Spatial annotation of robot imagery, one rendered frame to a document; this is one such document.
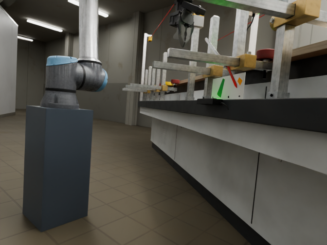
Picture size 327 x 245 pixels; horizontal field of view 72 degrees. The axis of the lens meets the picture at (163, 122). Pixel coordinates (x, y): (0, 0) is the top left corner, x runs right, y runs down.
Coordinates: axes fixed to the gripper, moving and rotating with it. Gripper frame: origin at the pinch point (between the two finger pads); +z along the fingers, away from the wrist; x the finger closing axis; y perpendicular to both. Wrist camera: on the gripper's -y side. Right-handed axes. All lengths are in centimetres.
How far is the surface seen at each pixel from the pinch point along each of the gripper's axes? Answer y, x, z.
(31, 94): 1186, -121, 36
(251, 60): -27.5, -9.7, 7.7
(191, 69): 3.7, -9.8, 9.0
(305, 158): -53, 2, 38
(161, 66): 9.8, 3.6, 9.7
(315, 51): -45.8, -17.0, 5.2
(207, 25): 301, -345, -169
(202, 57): -16.7, 5.7, 8.5
